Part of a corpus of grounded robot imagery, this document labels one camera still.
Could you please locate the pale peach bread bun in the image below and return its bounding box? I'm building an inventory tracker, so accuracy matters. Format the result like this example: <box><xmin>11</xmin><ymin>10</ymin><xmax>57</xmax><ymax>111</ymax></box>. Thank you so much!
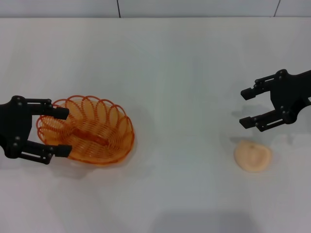
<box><xmin>233</xmin><ymin>139</ymin><xmax>273</xmax><ymax>173</ymax></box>

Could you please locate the orange wire oval basket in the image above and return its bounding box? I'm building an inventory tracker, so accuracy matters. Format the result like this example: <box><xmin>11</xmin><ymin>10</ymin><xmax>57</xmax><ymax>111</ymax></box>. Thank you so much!
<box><xmin>36</xmin><ymin>95</ymin><xmax>135</xmax><ymax>166</ymax></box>

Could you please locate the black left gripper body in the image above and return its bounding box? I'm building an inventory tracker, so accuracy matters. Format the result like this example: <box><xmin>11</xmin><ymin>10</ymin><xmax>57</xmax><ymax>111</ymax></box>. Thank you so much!
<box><xmin>0</xmin><ymin>96</ymin><xmax>34</xmax><ymax>160</ymax></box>

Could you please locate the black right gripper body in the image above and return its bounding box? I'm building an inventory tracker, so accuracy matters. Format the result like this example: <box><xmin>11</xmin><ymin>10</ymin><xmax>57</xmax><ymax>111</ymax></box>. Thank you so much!
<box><xmin>269</xmin><ymin>69</ymin><xmax>311</xmax><ymax>124</ymax></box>

